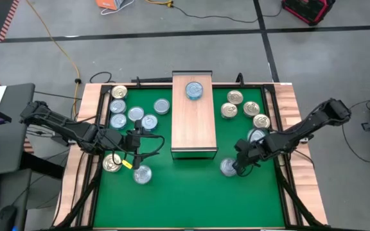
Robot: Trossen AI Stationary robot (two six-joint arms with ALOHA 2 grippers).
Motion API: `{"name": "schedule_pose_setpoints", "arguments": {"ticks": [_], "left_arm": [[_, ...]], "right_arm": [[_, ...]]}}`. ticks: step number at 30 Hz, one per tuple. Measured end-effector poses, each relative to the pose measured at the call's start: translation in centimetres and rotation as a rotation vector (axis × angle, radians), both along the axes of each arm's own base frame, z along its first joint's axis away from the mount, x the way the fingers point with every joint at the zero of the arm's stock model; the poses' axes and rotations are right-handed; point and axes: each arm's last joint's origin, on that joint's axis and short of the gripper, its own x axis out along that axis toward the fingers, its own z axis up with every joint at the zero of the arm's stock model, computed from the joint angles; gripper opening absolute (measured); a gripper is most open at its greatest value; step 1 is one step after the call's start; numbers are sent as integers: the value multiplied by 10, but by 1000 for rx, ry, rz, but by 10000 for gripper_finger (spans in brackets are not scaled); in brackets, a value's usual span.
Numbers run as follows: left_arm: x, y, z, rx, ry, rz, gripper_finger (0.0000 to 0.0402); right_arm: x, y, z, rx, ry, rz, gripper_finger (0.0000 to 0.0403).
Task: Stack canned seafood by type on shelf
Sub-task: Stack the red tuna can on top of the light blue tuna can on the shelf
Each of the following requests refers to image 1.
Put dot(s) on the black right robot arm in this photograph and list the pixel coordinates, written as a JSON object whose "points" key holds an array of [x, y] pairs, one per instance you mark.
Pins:
{"points": [[313, 122]]}

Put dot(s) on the black computer mouse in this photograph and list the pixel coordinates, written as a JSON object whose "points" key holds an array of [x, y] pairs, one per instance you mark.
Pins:
{"points": [[6, 219]]}

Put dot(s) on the orange box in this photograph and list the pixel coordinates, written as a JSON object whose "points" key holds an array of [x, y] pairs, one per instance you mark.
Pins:
{"points": [[108, 3]]}

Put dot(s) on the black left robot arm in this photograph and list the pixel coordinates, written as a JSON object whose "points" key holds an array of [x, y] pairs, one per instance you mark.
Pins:
{"points": [[75, 130]]}

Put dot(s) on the blue and pink labelled can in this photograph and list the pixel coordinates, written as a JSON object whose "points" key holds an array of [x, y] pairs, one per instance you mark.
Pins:
{"points": [[235, 97], [229, 110]]}

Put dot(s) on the red and black case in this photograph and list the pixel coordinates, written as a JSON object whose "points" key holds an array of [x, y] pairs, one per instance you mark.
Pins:
{"points": [[307, 9]]}

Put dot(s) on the teal labelled tuna can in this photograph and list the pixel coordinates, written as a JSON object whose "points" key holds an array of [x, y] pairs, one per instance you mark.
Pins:
{"points": [[194, 90]]}

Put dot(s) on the silver can white green label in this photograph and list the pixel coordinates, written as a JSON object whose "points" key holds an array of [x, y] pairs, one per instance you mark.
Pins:
{"points": [[255, 134]]}

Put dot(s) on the black bar behind table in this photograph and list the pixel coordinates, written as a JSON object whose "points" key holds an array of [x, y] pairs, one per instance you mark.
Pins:
{"points": [[153, 79]]}

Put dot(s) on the wooden shelf black metal frame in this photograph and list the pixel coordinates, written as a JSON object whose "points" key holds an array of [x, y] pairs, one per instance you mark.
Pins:
{"points": [[193, 128]]}

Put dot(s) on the grey low desk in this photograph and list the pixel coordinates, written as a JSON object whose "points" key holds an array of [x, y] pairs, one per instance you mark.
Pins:
{"points": [[18, 192]]}

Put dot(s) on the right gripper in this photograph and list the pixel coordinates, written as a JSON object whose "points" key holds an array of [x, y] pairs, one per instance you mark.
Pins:
{"points": [[250, 150]]}

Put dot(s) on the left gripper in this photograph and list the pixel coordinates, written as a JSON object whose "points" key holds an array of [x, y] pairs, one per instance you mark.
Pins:
{"points": [[129, 142]]}

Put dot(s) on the gold lid blue label can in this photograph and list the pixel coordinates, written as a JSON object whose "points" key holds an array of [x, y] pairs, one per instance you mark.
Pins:
{"points": [[261, 121], [251, 109]]}

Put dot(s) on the olive green tuna can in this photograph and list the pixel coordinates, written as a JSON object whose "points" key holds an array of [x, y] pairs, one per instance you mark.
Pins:
{"points": [[142, 174]]}

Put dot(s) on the red labelled tuna can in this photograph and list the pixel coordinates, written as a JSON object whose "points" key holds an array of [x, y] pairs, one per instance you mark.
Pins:
{"points": [[226, 168]]}

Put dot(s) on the black table clamp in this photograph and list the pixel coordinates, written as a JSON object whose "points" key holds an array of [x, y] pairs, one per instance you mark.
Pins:
{"points": [[240, 78]]}

